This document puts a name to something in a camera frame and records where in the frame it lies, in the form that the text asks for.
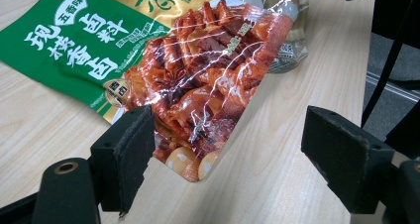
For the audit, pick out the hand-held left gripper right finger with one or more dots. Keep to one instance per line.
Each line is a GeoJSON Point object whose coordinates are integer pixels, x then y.
{"type": "Point", "coordinates": [346, 158]}

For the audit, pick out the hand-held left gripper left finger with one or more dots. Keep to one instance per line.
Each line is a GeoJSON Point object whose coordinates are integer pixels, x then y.
{"type": "Point", "coordinates": [127, 158]}

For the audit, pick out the green and white packet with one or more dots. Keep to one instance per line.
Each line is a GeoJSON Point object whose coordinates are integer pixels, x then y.
{"type": "Point", "coordinates": [290, 52]}

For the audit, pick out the green seasoning packet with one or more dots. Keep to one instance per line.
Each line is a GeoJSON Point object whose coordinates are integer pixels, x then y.
{"type": "Point", "coordinates": [82, 35]}

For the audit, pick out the black stand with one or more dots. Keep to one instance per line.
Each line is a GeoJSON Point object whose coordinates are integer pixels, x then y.
{"type": "Point", "coordinates": [389, 58]}

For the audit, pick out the metal floor rail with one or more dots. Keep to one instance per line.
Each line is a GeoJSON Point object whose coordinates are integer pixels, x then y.
{"type": "Point", "coordinates": [393, 87]}

